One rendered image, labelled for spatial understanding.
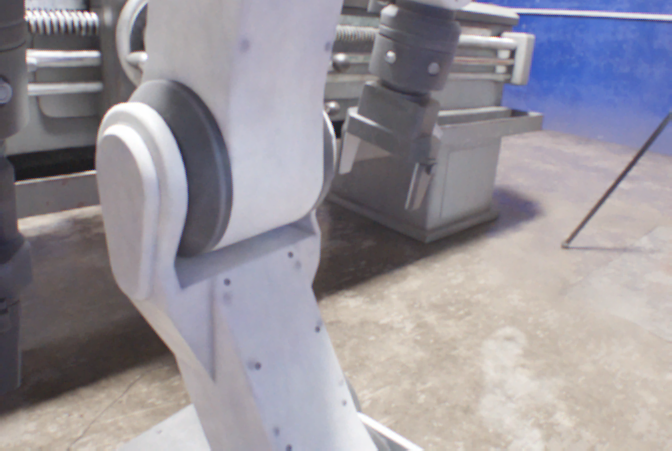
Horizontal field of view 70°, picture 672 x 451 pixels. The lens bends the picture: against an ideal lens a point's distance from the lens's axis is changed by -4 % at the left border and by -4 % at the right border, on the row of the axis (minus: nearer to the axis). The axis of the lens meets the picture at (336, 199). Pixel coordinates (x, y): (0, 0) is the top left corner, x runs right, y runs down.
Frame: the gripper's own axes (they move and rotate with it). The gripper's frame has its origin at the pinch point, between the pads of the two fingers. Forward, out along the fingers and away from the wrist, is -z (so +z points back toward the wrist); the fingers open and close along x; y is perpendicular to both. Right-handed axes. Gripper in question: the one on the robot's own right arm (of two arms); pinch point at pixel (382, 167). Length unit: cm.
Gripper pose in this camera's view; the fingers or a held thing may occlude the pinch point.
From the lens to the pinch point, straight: 60.7
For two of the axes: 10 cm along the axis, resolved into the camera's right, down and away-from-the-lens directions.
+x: -7.5, -4.3, 5.0
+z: 2.1, -8.8, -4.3
